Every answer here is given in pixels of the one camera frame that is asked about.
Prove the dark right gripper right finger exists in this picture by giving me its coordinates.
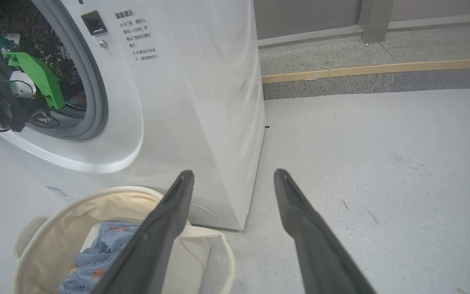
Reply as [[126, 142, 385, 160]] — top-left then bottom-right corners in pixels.
[[274, 169, 377, 294]]

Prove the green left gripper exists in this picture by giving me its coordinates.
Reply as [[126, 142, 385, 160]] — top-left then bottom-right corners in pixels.
[[0, 51, 65, 133]]

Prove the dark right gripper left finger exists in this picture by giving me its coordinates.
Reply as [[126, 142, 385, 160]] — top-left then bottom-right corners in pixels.
[[90, 170, 195, 294]]

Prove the blue cartoon print garment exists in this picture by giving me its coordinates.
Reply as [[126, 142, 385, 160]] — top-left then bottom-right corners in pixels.
[[58, 220, 142, 294]]

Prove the cream canvas laundry basket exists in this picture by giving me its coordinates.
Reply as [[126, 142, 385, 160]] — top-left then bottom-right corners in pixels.
[[13, 186, 236, 294]]

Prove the white front-load washing machine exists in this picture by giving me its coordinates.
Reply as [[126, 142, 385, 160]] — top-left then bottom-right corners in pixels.
[[0, 0, 266, 231]]

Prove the round white filter cover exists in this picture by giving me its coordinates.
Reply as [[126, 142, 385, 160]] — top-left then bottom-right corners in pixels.
[[188, 203, 218, 225]]

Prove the white folded pad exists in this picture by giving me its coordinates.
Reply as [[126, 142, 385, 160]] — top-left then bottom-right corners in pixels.
[[81, 223, 102, 254]]

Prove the blue energy label sticker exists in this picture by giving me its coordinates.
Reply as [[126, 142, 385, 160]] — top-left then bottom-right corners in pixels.
[[45, 186, 75, 203]]

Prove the printed warning text sticker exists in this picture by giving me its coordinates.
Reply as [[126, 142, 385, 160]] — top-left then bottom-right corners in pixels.
[[114, 10, 163, 65]]

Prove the grey speckled stone step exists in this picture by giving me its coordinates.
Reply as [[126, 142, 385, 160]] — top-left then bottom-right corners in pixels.
[[258, 24, 470, 100]]

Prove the yellow wooden edge strip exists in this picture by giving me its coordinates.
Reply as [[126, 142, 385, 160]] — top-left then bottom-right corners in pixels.
[[262, 58, 470, 85]]

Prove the grey metal frame post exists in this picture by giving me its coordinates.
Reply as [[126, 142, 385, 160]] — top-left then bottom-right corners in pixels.
[[359, 0, 395, 44]]

